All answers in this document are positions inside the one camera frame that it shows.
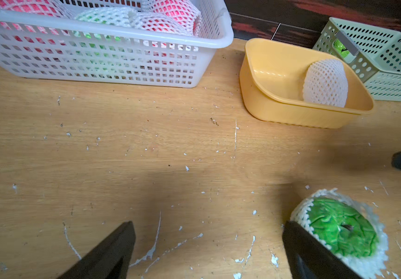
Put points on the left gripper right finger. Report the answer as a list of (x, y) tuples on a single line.
[(308, 259)]

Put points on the white foam net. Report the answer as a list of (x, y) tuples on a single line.
[(368, 267), (326, 83)]

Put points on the red apple netted back right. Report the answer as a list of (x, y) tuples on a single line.
[(183, 12)]

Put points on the white plastic mesh basket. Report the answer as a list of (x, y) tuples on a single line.
[(38, 46)]

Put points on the red apple netted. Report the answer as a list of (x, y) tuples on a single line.
[(26, 7), (158, 23), (183, 12)]

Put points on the red apple netted front right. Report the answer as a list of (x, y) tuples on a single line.
[(158, 23)]

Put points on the green apple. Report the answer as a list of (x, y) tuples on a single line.
[(340, 49), (343, 228)]

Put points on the green plastic mesh basket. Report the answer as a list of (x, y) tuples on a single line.
[(375, 55)]

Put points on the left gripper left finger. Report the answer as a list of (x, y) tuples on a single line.
[(110, 259)]

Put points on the yellow plastic tub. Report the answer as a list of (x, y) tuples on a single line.
[(272, 77)]

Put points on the green apple netted front middle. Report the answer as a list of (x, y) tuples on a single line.
[(114, 16)]

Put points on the red apple netted front left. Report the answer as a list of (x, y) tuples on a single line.
[(26, 7)]

